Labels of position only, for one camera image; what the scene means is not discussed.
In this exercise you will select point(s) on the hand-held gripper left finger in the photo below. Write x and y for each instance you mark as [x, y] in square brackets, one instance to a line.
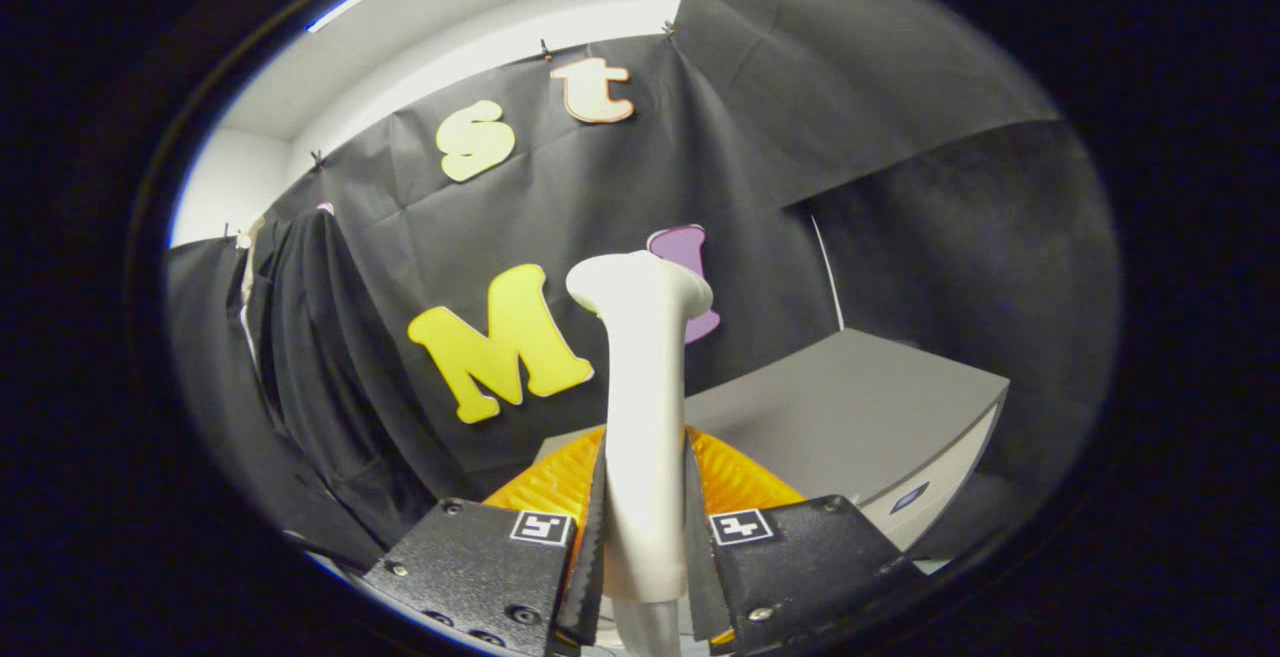
[480, 567]

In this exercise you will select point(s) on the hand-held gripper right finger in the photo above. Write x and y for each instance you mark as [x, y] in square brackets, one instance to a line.
[800, 562]

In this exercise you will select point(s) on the white garment steamer wand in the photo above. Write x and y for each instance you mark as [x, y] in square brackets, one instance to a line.
[645, 417]

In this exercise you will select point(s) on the black suit jacket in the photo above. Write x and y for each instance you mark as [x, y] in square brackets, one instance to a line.
[320, 357]

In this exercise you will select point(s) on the grey two-door cabinet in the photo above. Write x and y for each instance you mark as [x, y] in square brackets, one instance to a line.
[850, 417]

